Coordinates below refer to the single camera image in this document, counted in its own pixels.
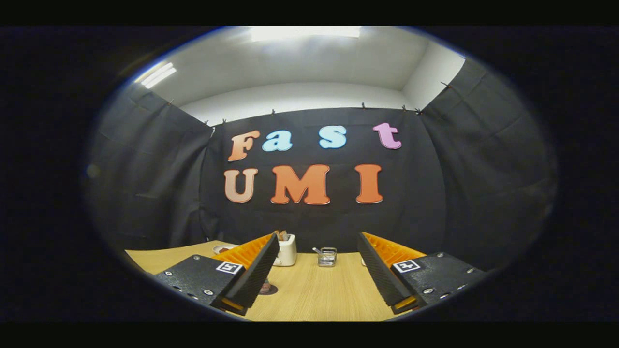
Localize white toaster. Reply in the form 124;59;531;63
272;231;297;267

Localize fluorescent ceiling light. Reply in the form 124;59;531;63
140;62;177;89

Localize black backdrop cloth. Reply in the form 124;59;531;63
85;58;557;271

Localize large ceiling light panel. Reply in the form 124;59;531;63
250;27;362;43

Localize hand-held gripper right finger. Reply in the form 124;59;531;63
358;232;486;315

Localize wooden table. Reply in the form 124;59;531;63
125;240;412;322

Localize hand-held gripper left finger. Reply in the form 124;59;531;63
154;232;281;316

